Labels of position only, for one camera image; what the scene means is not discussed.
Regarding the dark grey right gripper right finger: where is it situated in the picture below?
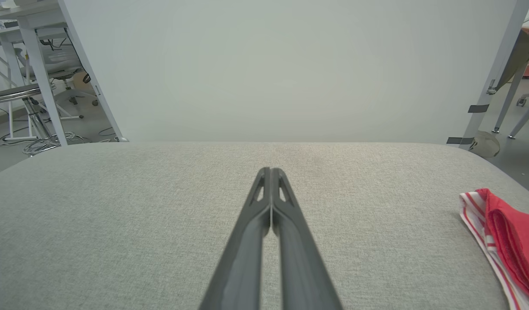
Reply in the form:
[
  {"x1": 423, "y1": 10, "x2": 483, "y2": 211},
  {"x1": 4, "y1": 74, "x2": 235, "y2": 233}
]
[{"x1": 271, "y1": 167, "x2": 343, "y2": 310}]

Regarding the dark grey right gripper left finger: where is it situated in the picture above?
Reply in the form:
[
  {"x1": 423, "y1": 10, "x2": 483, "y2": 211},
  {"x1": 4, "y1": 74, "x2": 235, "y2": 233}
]
[{"x1": 199, "y1": 167, "x2": 272, "y2": 310}]

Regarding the red and white basketball jersey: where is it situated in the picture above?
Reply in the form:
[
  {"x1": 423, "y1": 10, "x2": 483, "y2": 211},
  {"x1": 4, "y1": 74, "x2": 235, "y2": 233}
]
[{"x1": 459, "y1": 188, "x2": 529, "y2": 310}]

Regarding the white partition panel on stand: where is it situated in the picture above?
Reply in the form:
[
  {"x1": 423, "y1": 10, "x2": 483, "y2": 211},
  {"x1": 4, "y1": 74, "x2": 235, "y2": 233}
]
[{"x1": 58, "y1": 0, "x2": 529, "y2": 158}]

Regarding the grey office chair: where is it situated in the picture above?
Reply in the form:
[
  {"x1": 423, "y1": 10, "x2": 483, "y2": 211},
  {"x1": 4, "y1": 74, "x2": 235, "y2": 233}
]
[{"x1": 15, "y1": 43, "x2": 100, "y2": 120}]

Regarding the chrome bar stool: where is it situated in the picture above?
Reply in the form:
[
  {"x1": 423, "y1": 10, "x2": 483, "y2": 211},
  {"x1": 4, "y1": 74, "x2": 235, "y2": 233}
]
[{"x1": 0, "y1": 84, "x2": 86, "y2": 156}]

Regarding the olive cloth flap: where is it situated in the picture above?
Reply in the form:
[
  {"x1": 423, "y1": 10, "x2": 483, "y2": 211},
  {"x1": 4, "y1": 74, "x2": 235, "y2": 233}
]
[{"x1": 495, "y1": 28, "x2": 529, "y2": 92}]

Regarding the white power strip with cables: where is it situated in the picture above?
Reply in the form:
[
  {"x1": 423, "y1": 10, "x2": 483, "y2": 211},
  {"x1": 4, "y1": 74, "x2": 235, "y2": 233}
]
[{"x1": 0, "y1": 125, "x2": 118, "y2": 147}]

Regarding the white desk frame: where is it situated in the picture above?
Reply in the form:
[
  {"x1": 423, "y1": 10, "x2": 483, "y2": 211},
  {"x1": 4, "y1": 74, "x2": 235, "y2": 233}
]
[{"x1": 0, "y1": 0, "x2": 70, "y2": 147}]

